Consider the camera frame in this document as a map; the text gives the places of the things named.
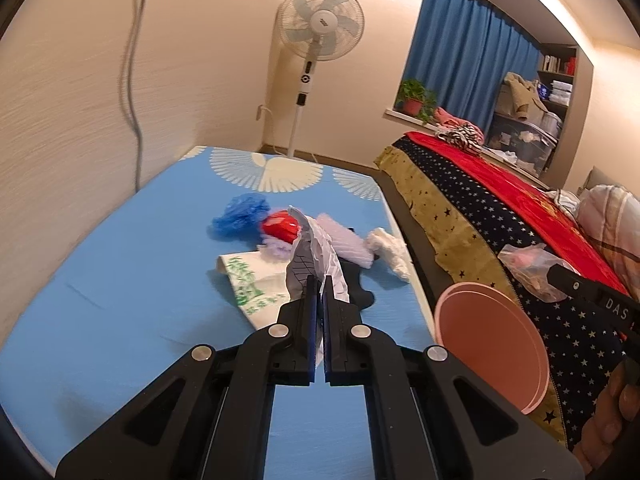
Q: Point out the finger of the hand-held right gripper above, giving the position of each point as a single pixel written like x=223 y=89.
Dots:
x=595 y=297

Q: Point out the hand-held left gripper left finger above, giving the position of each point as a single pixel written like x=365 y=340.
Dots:
x=313 y=320

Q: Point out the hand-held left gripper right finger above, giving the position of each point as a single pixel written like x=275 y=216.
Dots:
x=327 y=320

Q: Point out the black red-printed packet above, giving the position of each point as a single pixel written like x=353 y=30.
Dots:
x=362 y=295

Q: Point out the white grid-printed paper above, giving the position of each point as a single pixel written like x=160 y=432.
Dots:
x=310 y=255

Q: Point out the clear plastic bag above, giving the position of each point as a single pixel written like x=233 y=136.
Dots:
x=530 y=267

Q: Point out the pink bin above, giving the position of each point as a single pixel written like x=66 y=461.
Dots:
x=480 y=340

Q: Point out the blue plastic bag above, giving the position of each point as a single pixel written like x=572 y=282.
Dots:
x=237 y=215

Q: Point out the person's right hand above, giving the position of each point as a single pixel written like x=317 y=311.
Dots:
x=600 y=420

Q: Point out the white green-printed plastic bag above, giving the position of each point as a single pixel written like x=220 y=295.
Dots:
x=250 y=285

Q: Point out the pale purple plastic wrap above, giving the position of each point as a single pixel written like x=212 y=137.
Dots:
x=275 y=251

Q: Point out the white checked pillow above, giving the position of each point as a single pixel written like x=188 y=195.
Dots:
x=610 y=220

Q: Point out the white ribbed wrapper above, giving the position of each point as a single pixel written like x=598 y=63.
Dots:
x=345 y=242

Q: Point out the red snack packet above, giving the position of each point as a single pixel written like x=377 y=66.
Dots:
x=280 y=227

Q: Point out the white crumpled cloth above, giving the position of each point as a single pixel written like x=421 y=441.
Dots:
x=562 y=200

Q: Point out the dark star-printed blanket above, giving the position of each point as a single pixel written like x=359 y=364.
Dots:
x=480 y=210

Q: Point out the red blanket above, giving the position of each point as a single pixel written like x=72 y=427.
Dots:
x=500 y=180

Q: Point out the clear plastic storage box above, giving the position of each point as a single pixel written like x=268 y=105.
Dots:
x=520 y=140

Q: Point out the tan jacket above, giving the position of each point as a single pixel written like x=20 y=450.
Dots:
x=520 y=95

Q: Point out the grey bookshelf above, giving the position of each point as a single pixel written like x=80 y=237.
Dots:
x=555 y=85

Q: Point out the pink cloth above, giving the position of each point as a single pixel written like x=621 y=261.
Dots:
x=450 y=119

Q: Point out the potted green plant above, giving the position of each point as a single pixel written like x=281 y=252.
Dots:
x=412 y=105

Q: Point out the blue curtain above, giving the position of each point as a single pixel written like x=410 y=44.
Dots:
x=460 y=60

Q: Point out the white standing fan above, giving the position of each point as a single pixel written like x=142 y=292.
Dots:
x=320 y=22

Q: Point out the white wall socket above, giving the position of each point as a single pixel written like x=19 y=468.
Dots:
x=260 y=112

